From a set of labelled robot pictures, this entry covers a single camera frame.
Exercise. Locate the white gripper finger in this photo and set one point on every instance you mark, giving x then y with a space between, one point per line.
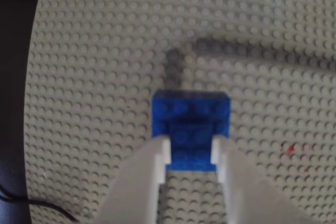
139 187
249 197

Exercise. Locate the blue lego cube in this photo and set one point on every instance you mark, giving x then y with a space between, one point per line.
191 108

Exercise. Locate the grey lego baseplate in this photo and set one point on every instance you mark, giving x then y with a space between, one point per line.
92 77

